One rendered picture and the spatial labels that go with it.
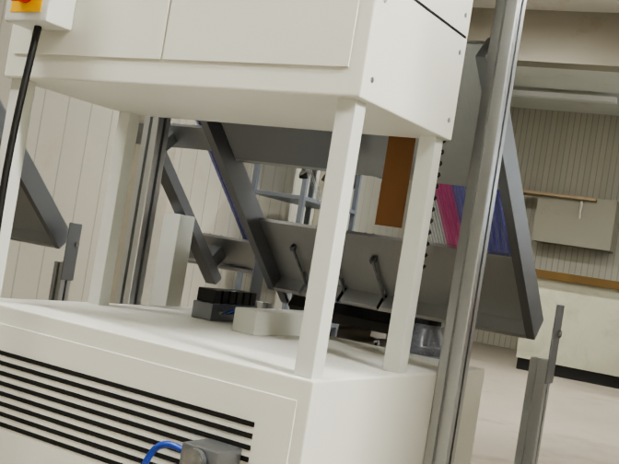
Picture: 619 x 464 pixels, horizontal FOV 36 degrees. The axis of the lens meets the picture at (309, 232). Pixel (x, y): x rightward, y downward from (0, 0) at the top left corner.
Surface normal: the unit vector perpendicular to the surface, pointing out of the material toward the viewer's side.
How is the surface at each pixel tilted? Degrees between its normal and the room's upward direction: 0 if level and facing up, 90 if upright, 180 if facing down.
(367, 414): 90
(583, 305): 90
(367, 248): 137
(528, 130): 90
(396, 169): 90
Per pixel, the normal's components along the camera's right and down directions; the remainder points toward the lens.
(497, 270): -0.47, 0.65
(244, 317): -0.51, -0.10
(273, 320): 0.84, 0.13
